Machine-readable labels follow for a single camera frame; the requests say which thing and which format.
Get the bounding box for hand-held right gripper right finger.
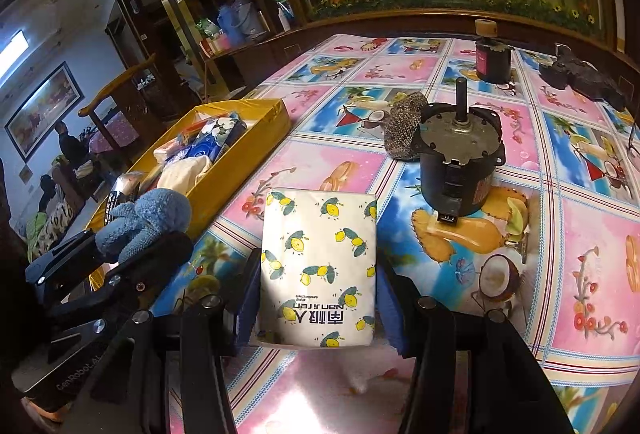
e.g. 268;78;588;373
375;259;573;434

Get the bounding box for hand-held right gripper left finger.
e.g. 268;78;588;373
62;250;263;434

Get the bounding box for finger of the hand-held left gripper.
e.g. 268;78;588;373
25;230;109;285
49;233;196;315

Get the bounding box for blue towel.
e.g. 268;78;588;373
95;188;193;261

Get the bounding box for lemon print tissue pack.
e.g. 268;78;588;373
255;186;378;349

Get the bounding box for clear bag white contents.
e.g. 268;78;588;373
152;156;213;195

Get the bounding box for blue floral tissue pack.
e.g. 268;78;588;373
187;113;248;162

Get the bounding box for yellow-edged white box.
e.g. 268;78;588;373
85;98;292;265

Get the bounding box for black box white print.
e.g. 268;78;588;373
102;174;141;225

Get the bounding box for black electric motor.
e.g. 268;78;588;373
419;78;506;223

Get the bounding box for wooden chair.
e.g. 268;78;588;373
79;54;166;165

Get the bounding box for steel wool scourer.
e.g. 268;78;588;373
382;94;430;162

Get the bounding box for printed tablecloth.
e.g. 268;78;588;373
167;34;640;434

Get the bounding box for fluorescent tube light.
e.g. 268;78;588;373
0;31;28;77

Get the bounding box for pink box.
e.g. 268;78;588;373
200;36;232;57

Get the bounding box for wooden sideboard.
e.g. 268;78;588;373
200;11;640;99

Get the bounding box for grey-blue kettle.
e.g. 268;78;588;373
230;0;268;39

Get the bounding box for dark bottle pink label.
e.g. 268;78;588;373
474;20;512;83

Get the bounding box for white spray bottle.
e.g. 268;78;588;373
275;0;293;32

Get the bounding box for framed wall picture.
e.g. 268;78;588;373
5;61;85;159

